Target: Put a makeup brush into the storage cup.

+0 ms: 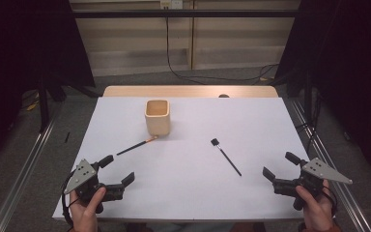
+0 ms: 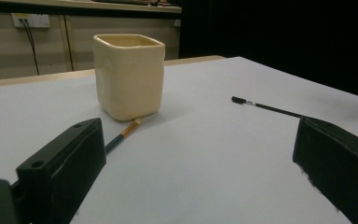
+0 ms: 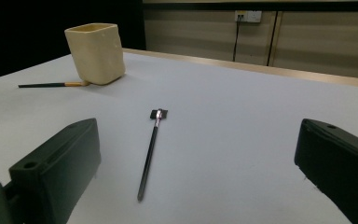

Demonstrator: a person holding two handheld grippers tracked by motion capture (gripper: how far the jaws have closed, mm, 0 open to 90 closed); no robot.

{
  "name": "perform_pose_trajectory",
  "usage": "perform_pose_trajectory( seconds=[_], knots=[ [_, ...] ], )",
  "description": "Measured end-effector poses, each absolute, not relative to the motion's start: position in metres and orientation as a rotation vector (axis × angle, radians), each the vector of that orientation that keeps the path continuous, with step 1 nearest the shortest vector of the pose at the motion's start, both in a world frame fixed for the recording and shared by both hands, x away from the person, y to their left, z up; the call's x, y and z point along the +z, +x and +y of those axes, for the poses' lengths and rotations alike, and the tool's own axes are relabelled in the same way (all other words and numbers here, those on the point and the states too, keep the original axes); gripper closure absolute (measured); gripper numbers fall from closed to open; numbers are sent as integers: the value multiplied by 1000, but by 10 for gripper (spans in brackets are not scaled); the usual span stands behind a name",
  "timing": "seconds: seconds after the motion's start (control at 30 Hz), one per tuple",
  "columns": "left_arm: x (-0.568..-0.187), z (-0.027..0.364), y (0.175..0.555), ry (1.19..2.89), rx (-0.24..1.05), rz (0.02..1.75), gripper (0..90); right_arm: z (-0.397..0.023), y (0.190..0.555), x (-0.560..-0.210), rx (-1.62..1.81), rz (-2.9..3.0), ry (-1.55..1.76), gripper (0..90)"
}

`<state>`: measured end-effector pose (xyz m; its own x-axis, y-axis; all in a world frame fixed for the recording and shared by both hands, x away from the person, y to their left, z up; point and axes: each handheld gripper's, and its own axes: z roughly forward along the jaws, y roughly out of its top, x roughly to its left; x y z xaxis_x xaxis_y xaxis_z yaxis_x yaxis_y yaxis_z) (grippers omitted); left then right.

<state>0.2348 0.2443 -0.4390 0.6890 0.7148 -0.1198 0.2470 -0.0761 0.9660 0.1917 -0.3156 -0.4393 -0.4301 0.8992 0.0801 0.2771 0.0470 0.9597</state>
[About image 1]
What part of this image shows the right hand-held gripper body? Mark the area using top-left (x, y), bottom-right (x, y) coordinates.
top-left (271, 157), bottom-right (354, 212)

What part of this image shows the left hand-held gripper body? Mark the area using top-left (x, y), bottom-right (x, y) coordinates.
top-left (63, 159), bottom-right (126, 215)

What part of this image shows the black brush with wooden end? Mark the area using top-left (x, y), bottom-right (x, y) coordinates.
top-left (116, 135), bottom-right (159, 157)

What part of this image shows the beige square cup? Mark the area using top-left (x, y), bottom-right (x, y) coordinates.
top-left (144, 99), bottom-right (171, 137)

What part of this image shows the black brush with square head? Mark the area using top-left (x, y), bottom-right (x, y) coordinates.
top-left (210, 137), bottom-right (243, 177)

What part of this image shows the person's left hand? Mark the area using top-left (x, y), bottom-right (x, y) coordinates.
top-left (69, 187), bottom-right (107, 232)

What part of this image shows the person's right hand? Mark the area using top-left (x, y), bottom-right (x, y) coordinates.
top-left (295, 179), bottom-right (336, 232)

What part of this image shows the white table sheet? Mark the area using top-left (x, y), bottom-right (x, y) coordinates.
top-left (51, 96), bottom-right (328, 223)

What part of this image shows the dark metal stand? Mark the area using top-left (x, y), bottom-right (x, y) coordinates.
top-left (37, 72), bottom-right (51, 133)
top-left (303, 67), bottom-right (314, 126)

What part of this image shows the black curtain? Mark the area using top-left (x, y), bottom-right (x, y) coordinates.
top-left (0, 0), bottom-right (97, 172)
top-left (274, 0), bottom-right (371, 188)

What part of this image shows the black horizontal bar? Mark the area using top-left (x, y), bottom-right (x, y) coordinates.
top-left (71, 9), bottom-right (301, 19)

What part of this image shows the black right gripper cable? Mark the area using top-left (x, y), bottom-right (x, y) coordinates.
top-left (320, 185), bottom-right (339, 220)

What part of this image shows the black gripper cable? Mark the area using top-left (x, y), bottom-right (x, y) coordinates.
top-left (61, 170), bottom-right (81, 227)
top-left (320, 185), bottom-right (339, 220)

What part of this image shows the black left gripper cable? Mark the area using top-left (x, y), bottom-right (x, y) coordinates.
top-left (61, 170), bottom-right (81, 227)

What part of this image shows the aluminium floor rail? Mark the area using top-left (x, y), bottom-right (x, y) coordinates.
top-left (289, 98), bottom-right (371, 232)
top-left (0, 102), bottom-right (64, 232)

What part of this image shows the black wall cable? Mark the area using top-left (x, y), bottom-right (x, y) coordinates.
top-left (164, 6), bottom-right (280, 84)

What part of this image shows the white wall socket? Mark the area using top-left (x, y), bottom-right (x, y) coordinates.
top-left (159, 0), bottom-right (184, 10)

